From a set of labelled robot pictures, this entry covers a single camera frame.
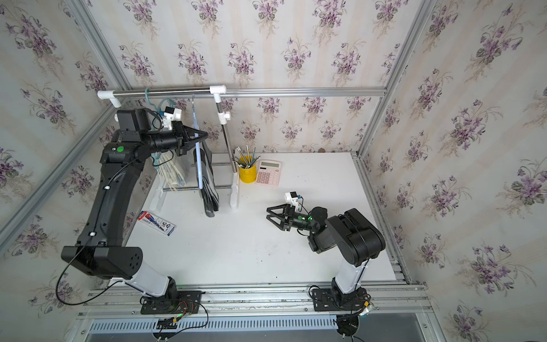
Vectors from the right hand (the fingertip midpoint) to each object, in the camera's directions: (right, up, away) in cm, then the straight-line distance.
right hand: (270, 217), depth 77 cm
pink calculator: (-2, +16, +31) cm, 35 cm away
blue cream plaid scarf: (-41, +17, +7) cm, 45 cm away
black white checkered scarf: (-22, +7, -2) cm, 23 cm away
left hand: (-18, +28, -13) cm, 36 cm away
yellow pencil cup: (-12, +15, +26) cm, 33 cm away
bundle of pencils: (-12, +22, +27) cm, 37 cm away
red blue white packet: (-50, -5, +14) cm, 52 cm away
